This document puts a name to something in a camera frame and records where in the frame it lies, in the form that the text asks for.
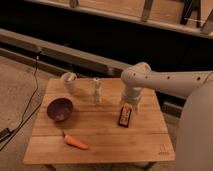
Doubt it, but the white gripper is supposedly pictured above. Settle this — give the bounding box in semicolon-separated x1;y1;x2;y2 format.
120;87;142;114

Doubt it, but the orange carrot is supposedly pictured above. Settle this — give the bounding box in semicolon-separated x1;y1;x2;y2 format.
63;134;89;150

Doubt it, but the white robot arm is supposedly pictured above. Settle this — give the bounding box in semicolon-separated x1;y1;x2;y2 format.
120;62;213;171

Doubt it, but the small white bottle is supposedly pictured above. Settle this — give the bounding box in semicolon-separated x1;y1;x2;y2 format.
93;77;101;104

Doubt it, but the wooden table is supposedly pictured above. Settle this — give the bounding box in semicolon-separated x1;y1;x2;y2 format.
24;78;175;164

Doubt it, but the white cup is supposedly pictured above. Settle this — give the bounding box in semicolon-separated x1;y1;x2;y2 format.
60;72;77;94

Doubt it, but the dark purple bowl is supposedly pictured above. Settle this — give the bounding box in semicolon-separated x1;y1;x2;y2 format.
47;98;73;122

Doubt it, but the black device on floor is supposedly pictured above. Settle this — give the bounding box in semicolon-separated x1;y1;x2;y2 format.
0;128;12;142

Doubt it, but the black cable on floor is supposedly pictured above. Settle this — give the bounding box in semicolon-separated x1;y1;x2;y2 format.
0;49;44;152

